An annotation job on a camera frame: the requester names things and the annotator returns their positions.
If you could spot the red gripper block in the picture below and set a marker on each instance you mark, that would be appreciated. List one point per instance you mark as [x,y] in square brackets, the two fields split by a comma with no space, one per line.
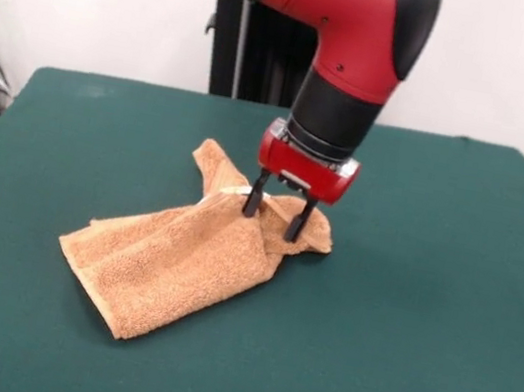
[302,170]

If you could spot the tan terry towel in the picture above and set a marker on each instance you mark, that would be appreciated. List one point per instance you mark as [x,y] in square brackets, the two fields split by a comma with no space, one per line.
[168,266]

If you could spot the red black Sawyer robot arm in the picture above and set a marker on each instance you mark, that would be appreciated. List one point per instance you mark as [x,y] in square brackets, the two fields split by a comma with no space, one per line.
[349,44]

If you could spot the dark green table cloth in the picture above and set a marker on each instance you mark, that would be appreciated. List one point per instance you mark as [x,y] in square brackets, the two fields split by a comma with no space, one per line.
[371,327]

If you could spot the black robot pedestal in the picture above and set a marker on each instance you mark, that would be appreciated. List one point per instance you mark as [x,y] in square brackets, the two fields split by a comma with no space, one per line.
[257,53]

